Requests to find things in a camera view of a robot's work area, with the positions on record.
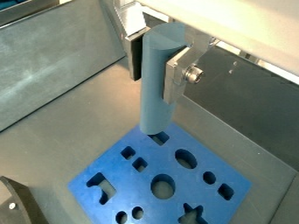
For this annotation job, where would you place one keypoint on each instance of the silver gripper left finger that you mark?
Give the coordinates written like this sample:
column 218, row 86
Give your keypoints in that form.
column 134, row 28

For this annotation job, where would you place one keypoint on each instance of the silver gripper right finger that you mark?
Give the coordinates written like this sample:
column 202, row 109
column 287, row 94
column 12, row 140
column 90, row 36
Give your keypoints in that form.
column 182, row 70

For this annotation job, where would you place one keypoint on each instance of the blue oval peg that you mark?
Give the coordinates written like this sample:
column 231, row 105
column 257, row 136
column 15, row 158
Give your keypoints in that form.
column 163, row 41

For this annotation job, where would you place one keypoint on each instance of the blue shape-sorting board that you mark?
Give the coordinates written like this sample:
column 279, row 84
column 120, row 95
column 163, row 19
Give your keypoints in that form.
column 159, row 179

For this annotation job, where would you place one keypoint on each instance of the black round fixture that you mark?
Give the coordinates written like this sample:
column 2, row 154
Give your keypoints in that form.
column 19, row 208

